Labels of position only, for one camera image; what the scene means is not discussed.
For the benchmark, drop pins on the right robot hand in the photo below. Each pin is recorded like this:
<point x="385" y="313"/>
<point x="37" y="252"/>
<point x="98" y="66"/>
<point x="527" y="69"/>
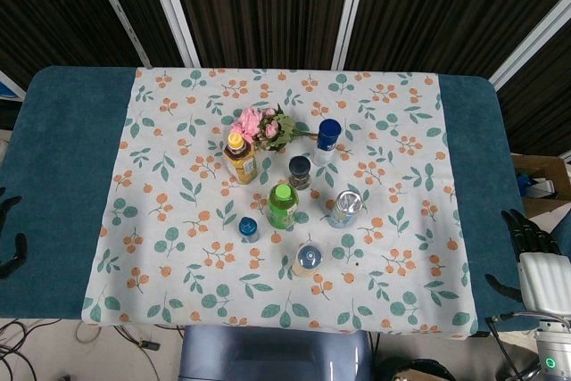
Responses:
<point x="542" y="278"/>

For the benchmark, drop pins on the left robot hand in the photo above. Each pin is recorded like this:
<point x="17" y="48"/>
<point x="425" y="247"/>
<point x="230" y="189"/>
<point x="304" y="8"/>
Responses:
<point x="20" y="249"/>

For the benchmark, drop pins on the silver drink can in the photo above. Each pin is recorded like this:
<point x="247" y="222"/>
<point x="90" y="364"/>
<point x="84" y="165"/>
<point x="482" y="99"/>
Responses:
<point x="345" y="208"/>

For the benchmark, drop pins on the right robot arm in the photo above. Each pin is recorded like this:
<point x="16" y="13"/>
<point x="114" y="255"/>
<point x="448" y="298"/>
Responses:
<point x="553" y="347"/>

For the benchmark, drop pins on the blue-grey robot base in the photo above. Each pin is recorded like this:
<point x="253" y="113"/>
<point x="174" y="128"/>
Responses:
<point x="267" y="354"/>

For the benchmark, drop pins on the cardboard box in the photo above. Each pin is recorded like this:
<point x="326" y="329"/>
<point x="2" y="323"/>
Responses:
<point x="542" y="176"/>

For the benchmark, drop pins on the teal table cover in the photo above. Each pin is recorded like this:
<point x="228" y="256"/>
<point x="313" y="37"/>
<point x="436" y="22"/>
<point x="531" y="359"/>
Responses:
<point x="58" y="153"/>

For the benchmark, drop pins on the black round object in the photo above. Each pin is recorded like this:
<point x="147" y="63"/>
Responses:
<point x="415" y="370"/>

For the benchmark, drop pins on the floral print tablecloth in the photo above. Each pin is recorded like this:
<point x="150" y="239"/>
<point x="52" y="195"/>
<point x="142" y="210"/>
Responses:
<point x="178" y="265"/>

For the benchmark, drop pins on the blue and white sign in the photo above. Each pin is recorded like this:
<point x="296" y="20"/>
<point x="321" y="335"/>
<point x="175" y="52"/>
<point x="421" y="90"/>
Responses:
<point x="9" y="86"/>

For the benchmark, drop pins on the small blue spray bottle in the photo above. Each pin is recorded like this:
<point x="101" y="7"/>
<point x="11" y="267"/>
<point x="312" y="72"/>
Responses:
<point x="248" y="227"/>

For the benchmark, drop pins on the clear-capped seasoning jar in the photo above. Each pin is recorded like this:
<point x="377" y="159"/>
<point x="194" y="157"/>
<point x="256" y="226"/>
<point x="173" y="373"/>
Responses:
<point x="308" y="258"/>

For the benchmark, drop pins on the yellow-capped tea bottle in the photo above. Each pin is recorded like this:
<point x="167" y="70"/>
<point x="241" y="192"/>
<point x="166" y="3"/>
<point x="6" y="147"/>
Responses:
<point x="241" y="167"/>

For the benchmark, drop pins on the blue-capped salt shaker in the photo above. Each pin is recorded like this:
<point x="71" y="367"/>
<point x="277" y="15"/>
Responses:
<point x="328" y="135"/>

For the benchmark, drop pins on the green-capped green drink bottle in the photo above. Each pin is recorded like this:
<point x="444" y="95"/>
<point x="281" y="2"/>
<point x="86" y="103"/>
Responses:
<point x="283" y="207"/>

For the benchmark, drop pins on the black-capped pepper grinder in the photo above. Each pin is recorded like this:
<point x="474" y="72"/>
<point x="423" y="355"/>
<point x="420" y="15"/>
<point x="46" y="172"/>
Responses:
<point x="299" y="168"/>

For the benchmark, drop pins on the pink flower bouquet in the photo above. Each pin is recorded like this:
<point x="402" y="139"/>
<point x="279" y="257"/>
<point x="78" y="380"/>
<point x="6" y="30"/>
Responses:
<point x="276" y="126"/>

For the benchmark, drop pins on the thin white partition frame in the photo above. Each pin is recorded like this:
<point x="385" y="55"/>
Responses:
<point x="120" y="10"/>

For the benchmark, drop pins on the wide white partition frame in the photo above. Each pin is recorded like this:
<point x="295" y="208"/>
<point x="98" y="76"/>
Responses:
<point x="176" y="10"/>

